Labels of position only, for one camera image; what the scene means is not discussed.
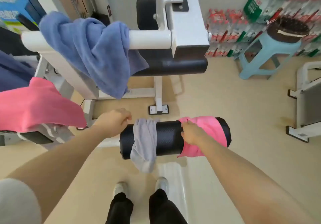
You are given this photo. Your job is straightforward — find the person's right hand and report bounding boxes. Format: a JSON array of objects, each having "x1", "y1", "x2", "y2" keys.
[{"x1": 180, "y1": 120, "x2": 211, "y2": 146}]

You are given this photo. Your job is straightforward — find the person's left hand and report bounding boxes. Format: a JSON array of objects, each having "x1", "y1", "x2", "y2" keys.
[{"x1": 93, "y1": 108, "x2": 132, "y2": 139}]

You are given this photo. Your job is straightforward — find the small pink cloth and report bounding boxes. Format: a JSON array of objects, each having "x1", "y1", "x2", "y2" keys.
[{"x1": 177, "y1": 116, "x2": 228, "y2": 158}]

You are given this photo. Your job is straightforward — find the person's right forearm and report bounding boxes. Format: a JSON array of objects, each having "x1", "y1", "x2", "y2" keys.
[{"x1": 191, "y1": 137, "x2": 317, "y2": 224}]

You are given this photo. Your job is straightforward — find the person's left forearm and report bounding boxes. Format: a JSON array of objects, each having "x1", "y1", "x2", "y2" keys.
[{"x1": 5, "y1": 125, "x2": 110, "y2": 224}]

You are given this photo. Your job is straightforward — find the black foam roller pad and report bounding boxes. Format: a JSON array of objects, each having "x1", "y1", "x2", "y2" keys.
[{"x1": 119, "y1": 117, "x2": 232, "y2": 160}]

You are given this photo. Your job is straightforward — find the grey cloth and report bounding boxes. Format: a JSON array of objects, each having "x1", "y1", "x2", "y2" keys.
[{"x1": 130, "y1": 118, "x2": 160, "y2": 174}]

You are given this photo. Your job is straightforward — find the black seat pad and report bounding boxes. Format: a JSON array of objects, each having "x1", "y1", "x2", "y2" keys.
[{"x1": 130, "y1": 48, "x2": 208, "y2": 77}]

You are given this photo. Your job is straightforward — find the person's right white shoe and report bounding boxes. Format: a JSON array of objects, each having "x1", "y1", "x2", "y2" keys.
[{"x1": 155, "y1": 177, "x2": 169, "y2": 194}]

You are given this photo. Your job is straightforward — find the person's white shoe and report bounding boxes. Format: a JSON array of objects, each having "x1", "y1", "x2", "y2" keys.
[
  {"x1": 113, "y1": 181, "x2": 130, "y2": 198},
  {"x1": 155, "y1": 177, "x2": 169, "y2": 194}
]

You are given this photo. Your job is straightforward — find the blue towel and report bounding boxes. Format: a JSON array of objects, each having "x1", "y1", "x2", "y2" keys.
[{"x1": 39, "y1": 11, "x2": 150, "y2": 99}]

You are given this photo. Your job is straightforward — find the person's left white shoe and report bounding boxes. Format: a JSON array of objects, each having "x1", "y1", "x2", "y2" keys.
[{"x1": 113, "y1": 181, "x2": 130, "y2": 198}]

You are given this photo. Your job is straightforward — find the black trousers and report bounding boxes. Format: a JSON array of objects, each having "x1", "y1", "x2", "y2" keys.
[{"x1": 105, "y1": 189, "x2": 188, "y2": 224}]

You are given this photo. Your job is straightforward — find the large pink towel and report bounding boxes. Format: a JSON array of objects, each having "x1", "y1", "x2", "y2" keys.
[{"x1": 0, "y1": 77, "x2": 88, "y2": 133}]

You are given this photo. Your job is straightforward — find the stack of red label bottle packs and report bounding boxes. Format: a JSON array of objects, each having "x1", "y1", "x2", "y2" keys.
[{"x1": 205, "y1": 8, "x2": 321, "y2": 58}]

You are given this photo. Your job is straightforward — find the light blue plastic stool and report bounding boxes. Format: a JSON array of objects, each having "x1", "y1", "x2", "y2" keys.
[{"x1": 238, "y1": 31, "x2": 302, "y2": 80}]

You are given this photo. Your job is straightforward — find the small black square pad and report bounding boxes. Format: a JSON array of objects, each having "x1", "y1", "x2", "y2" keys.
[{"x1": 136, "y1": 0, "x2": 161, "y2": 31}]

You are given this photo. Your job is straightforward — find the dark blue garment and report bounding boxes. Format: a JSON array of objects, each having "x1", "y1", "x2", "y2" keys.
[{"x1": 0, "y1": 50, "x2": 36, "y2": 93}]

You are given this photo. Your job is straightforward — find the grey shirt sleeve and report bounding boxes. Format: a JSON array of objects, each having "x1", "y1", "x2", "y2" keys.
[{"x1": 0, "y1": 178, "x2": 42, "y2": 224}]

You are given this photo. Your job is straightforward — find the stack of green label bottle packs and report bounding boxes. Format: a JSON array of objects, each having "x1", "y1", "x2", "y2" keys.
[{"x1": 243, "y1": 0, "x2": 321, "y2": 24}]

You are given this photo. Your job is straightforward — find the blue cardboard box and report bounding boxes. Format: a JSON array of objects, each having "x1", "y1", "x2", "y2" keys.
[{"x1": 0, "y1": 0, "x2": 47, "y2": 31}]

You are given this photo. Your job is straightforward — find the white gym machine frame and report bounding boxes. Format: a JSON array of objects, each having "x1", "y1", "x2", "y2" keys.
[{"x1": 21, "y1": 0, "x2": 210, "y2": 121}]

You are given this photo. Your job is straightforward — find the white equipment frame with grey panel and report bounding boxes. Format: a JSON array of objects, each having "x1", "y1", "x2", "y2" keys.
[{"x1": 286, "y1": 61, "x2": 321, "y2": 143}]

